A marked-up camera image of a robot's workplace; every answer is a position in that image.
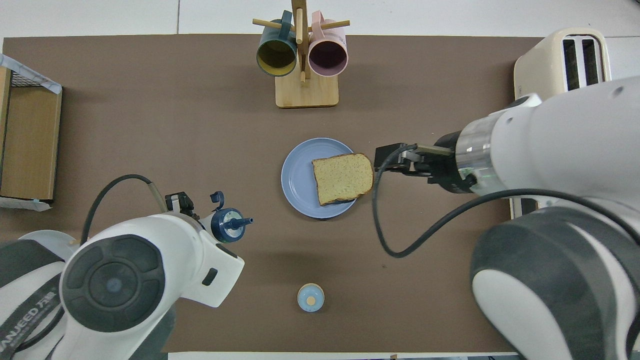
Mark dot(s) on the pink mug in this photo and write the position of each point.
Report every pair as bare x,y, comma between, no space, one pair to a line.
327,57

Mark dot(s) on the clear bottle with navy cap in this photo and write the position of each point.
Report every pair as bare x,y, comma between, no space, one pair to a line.
227,225

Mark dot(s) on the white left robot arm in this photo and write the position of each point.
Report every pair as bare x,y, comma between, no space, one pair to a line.
115,280

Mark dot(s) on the dark teal mug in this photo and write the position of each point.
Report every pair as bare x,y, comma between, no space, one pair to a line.
276,57

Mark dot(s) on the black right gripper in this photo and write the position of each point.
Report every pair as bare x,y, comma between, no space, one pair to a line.
445,167

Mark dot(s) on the brown bread slice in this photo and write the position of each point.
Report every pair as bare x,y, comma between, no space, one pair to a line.
342,177

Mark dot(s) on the blue white patterned cloth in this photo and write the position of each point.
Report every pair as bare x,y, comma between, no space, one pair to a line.
30,75

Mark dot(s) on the wooden mug rack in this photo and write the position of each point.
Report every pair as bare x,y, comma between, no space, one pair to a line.
306,92

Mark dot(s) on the cream two-slot toaster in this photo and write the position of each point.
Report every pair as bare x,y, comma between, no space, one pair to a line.
545,65

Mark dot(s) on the blue round plate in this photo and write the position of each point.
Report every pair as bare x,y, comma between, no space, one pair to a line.
300,180

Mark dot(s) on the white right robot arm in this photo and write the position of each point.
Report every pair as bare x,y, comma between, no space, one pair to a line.
565,150

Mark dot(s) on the brown table mat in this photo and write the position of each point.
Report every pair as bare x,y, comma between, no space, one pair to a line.
200,125

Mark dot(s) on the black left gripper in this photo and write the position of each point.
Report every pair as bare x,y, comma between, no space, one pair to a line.
181,204

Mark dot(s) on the white toaster oven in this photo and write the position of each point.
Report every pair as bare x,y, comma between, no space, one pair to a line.
522,207

